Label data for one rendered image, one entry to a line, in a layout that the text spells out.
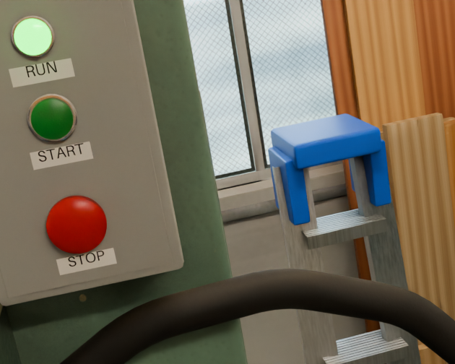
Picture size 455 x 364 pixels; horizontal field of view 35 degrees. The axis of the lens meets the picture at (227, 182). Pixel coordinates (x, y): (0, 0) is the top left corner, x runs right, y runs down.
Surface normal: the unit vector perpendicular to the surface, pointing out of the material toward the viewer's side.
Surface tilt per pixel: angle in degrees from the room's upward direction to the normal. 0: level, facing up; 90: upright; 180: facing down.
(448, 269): 87
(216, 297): 53
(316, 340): 82
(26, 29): 87
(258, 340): 90
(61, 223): 85
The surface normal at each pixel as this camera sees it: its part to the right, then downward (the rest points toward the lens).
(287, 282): 0.17, -0.38
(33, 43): 0.16, 0.33
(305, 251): 0.08, 0.14
